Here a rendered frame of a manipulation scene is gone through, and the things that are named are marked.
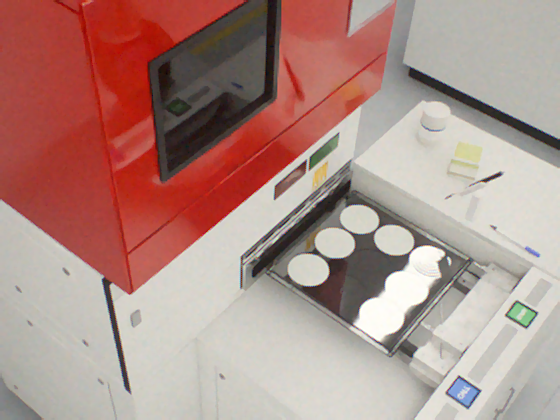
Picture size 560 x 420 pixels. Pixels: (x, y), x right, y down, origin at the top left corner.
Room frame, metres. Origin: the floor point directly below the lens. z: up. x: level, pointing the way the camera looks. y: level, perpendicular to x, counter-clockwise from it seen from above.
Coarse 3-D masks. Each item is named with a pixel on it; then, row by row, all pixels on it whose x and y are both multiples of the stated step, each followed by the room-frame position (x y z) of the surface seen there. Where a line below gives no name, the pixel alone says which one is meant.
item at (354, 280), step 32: (384, 224) 1.33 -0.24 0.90; (288, 256) 1.19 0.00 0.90; (320, 256) 1.20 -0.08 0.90; (352, 256) 1.21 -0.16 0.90; (384, 256) 1.22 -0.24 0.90; (416, 256) 1.23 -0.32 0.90; (448, 256) 1.24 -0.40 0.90; (320, 288) 1.10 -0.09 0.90; (352, 288) 1.11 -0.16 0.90; (384, 288) 1.12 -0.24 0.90; (416, 288) 1.13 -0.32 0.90; (352, 320) 1.02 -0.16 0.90; (384, 320) 1.02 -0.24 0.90
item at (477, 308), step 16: (480, 288) 1.16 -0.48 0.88; (496, 288) 1.16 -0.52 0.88; (464, 304) 1.10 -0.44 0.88; (480, 304) 1.11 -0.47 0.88; (496, 304) 1.11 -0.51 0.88; (448, 320) 1.05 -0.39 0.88; (464, 320) 1.06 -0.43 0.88; (480, 320) 1.06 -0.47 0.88; (464, 336) 1.01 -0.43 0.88; (432, 352) 0.96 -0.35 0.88; (448, 352) 0.96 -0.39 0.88; (416, 368) 0.91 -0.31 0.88; (432, 384) 0.89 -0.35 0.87
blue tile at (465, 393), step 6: (456, 384) 0.83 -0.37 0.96; (462, 384) 0.83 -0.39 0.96; (450, 390) 0.82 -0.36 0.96; (456, 390) 0.82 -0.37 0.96; (462, 390) 0.82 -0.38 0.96; (468, 390) 0.82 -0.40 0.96; (474, 390) 0.82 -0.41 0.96; (456, 396) 0.80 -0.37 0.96; (462, 396) 0.80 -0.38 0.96; (468, 396) 0.81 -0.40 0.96; (462, 402) 0.79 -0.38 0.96; (468, 402) 0.79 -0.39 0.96
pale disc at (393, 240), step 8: (376, 232) 1.30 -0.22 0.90; (384, 232) 1.30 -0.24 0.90; (392, 232) 1.30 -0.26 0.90; (400, 232) 1.30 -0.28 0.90; (408, 232) 1.30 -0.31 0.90; (376, 240) 1.27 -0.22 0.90; (384, 240) 1.27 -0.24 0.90; (392, 240) 1.27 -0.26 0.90; (400, 240) 1.28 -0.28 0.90; (408, 240) 1.28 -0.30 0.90; (384, 248) 1.24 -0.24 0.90; (392, 248) 1.25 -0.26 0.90; (400, 248) 1.25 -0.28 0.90; (408, 248) 1.25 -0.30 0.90
